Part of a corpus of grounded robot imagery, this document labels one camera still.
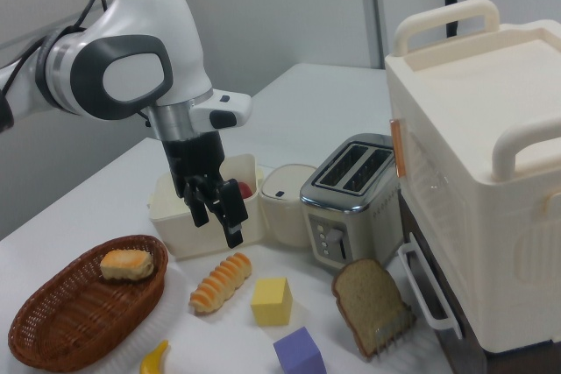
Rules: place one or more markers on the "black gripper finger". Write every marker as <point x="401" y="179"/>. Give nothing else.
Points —
<point x="199" y="205"/>
<point x="232" y="207"/>

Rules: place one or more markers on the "twisted striped bread roll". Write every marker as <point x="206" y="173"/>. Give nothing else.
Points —
<point x="221" y="282"/>

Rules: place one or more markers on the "white paper plate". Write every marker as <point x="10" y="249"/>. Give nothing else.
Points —
<point x="173" y="304"/>

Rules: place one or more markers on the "cream toy kitchen cabinet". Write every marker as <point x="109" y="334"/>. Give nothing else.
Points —
<point x="482" y="164"/>

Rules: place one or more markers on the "brown bread slice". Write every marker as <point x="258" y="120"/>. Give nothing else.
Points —
<point x="366" y="295"/>

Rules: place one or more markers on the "clear plastic fork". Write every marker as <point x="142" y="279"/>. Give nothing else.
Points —
<point x="390" y="330"/>

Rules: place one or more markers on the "brown wicker basket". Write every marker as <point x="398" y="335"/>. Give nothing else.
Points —
<point x="83" y="317"/>

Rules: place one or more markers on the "small golden bread loaf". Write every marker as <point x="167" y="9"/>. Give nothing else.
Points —
<point x="127" y="264"/>

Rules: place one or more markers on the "cream rectangular plastic bin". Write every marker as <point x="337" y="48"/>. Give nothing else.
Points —
<point x="171" y="229"/>

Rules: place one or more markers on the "red toy tomato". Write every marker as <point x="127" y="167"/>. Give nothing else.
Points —
<point x="245" y="190"/>

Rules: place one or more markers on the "yellow toy banana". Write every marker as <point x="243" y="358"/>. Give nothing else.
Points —
<point x="153" y="358"/>

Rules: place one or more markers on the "purple cube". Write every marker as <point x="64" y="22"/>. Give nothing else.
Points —
<point x="298" y="350"/>

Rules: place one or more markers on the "silver two-slot toaster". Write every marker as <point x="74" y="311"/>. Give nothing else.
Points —
<point x="346" y="207"/>

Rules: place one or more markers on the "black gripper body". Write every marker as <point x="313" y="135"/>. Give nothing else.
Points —
<point x="195" y="155"/>

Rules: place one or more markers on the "small cream lidded bin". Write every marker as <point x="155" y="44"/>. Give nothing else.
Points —
<point x="285" y="212"/>

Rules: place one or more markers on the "yellow cube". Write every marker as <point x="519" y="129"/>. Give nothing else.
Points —
<point x="271" y="301"/>

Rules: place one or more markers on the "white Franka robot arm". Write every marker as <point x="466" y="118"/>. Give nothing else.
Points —
<point x="144" y="23"/>

